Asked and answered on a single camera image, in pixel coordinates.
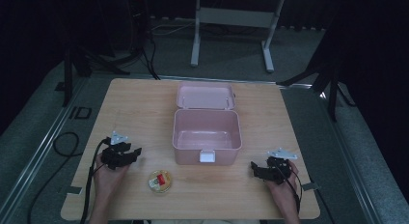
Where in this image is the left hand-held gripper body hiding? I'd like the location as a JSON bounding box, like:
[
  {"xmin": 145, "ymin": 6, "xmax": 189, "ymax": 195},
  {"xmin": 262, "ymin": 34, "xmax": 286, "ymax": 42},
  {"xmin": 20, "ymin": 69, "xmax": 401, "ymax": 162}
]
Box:
[{"xmin": 100, "ymin": 130, "xmax": 133, "ymax": 171}]

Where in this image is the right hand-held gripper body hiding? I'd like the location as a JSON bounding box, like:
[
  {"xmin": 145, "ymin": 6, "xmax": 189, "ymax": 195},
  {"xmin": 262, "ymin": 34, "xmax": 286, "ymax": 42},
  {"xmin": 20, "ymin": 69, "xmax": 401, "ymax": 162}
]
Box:
[{"xmin": 260, "ymin": 148, "xmax": 299, "ymax": 186}]

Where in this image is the person's left hand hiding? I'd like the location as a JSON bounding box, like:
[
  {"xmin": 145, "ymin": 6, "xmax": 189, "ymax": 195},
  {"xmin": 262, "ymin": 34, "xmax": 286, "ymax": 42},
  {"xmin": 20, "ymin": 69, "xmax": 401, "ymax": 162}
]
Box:
[{"xmin": 94, "ymin": 152, "xmax": 131, "ymax": 199}]

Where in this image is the person's right hand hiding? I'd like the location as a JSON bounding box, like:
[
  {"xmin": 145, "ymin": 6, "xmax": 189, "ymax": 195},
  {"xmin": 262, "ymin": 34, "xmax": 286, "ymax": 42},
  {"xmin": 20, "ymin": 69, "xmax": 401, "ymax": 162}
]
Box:
[{"xmin": 264, "ymin": 159, "xmax": 301, "ymax": 207}]

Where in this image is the grey tape piece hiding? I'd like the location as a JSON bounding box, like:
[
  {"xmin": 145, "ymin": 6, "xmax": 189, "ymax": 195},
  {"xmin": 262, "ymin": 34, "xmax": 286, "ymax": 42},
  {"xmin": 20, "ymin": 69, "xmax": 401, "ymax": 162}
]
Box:
[
  {"xmin": 65, "ymin": 184, "xmax": 84, "ymax": 196},
  {"xmin": 301, "ymin": 182, "xmax": 321, "ymax": 192}
]

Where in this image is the pink plastic box with lid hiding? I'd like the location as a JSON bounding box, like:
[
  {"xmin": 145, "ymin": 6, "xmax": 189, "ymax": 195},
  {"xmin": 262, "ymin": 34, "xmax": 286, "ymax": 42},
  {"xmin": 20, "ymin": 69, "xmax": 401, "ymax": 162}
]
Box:
[{"xmin": 172, "ymin": 81, "xmax": 243, "ymax": 167}]

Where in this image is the black tripod stand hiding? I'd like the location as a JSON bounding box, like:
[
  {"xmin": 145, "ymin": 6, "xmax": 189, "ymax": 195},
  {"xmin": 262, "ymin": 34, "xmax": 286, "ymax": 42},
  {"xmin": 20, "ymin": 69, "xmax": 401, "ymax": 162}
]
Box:
[
  {"xmin": 61, "ymin": 44, "xmax": 131, "ymax": 108},
  {"xmin": 277, "ymin": 20, "xmax": 357, "ymax": 123}
]

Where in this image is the black computer tower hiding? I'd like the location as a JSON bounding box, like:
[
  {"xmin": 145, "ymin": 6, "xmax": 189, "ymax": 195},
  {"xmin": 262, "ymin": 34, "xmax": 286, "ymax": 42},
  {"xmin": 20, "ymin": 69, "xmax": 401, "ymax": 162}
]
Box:
[{"xmin": 125, "ymin": 0, "xmax": 151, "ymax": 56}]

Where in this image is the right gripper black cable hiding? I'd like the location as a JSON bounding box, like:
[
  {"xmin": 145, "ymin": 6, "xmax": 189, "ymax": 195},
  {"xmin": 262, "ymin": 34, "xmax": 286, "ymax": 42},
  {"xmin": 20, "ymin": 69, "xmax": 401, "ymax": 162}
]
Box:
[{"xmin": 277, "ymin": 159, "xmax": 304, "ymax": 215}]

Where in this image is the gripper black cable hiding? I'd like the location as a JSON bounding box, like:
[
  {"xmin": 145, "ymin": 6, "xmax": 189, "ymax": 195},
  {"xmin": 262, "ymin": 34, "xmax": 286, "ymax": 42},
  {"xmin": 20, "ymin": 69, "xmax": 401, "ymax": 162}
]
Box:
[
  {"xmin": 277, "ymin": 159, "xmax": 304, "ymax": 215},
  {"xmin": 79, "ymin": 137, "xmax": 112, "ymax": 224}
]

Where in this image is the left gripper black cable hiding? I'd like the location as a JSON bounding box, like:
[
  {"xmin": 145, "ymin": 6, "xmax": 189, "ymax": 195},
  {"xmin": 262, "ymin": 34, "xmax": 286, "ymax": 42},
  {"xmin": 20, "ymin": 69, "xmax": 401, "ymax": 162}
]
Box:
[{"xmin": 79, "ymin": 137, "xmax": 112, "ymax": 224}]

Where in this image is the black cable on floor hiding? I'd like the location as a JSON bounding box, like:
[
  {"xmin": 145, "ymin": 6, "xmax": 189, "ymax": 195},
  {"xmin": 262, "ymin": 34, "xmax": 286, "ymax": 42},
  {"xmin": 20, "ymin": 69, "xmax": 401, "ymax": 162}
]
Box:
[{"xmin": 28, "ymin": 131, "xmax": 81, "ymax": 224}]

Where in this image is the white cable on floor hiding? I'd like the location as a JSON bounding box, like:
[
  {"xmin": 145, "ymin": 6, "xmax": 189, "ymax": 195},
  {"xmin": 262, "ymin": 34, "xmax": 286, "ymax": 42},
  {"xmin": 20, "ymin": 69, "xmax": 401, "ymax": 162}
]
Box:
[{"xmin": 150, "ymin": 20, "xmax": 196, "ymax": 38}]

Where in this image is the white desk frame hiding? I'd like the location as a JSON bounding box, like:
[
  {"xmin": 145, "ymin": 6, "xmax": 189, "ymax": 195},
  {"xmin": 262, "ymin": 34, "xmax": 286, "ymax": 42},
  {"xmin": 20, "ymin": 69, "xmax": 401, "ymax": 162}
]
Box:
[{"xmin": 190, "ymin": 0, "xmax": 286, "ymax": 73}]

